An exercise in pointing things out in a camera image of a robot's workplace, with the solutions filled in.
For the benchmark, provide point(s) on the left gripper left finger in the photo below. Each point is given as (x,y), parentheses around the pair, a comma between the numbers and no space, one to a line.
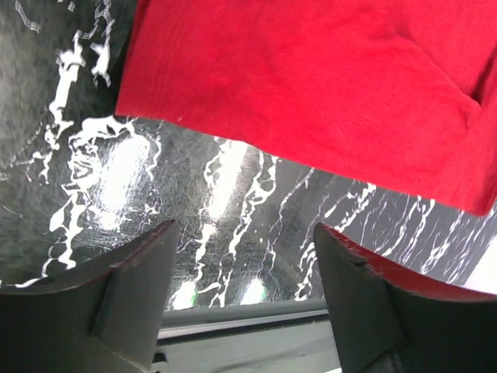
(100,316)

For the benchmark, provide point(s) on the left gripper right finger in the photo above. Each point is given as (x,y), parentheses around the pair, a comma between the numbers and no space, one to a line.
(388,318)

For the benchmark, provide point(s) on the red t shirt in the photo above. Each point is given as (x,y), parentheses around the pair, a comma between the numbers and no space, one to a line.
(401,94)

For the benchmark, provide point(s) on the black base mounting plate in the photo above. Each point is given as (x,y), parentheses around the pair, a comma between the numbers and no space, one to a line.
(285,336)

